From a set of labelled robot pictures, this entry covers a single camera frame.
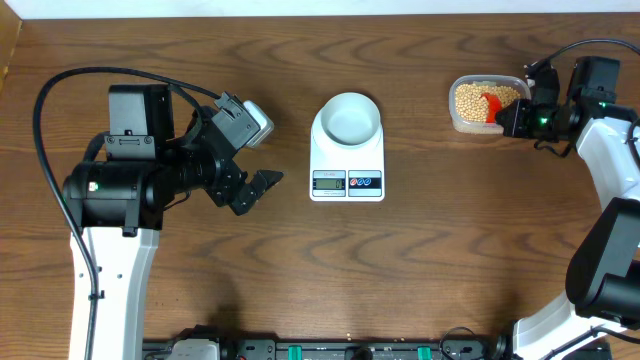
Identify red plastic measuring scoop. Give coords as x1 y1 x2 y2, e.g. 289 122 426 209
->
481 93 503 123

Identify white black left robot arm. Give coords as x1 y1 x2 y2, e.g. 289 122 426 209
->
63 84 283 359

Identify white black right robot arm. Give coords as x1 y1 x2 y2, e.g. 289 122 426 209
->
495 56 639 359

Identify white digital kitchen scale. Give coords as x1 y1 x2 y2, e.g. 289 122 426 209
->
309 113 385 202

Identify grey round bowl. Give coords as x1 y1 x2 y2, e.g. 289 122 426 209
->
319 92 382 146

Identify clear plastic container of soybeans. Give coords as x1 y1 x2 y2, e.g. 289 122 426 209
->
449 75 531 135

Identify black left camera cable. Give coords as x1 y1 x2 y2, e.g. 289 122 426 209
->
32 66 224 360

